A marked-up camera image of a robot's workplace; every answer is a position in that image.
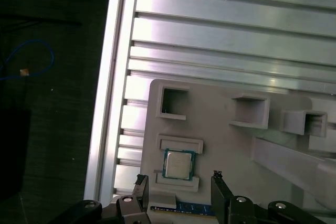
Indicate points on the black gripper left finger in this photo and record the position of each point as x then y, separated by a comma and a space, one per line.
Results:
141, 195

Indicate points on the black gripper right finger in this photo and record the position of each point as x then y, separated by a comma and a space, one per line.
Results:
219, 197

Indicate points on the silver CPU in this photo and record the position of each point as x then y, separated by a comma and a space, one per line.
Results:
179, 165

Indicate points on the blue RAM stick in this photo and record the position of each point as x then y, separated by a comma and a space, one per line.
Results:
194, 205

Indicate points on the grey parts rack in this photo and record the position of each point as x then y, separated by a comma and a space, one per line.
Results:
223, 155

